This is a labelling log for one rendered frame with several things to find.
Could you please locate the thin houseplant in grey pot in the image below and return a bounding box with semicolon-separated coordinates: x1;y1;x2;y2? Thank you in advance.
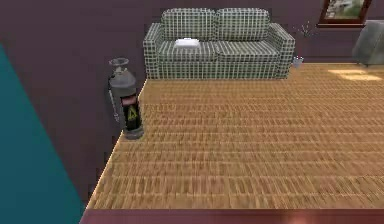
291;20;315;69

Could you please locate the grey black cylinder tank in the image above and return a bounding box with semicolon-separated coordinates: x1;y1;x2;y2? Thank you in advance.
107;57;145;141

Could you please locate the green checked sofa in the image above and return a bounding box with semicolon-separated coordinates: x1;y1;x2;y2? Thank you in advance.
142;7;296;81

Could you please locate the white flat box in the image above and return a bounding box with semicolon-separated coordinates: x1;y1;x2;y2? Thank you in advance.
173;37;202;50

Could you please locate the brown framed window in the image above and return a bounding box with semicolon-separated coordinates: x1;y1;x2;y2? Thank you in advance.
316;0;373;29

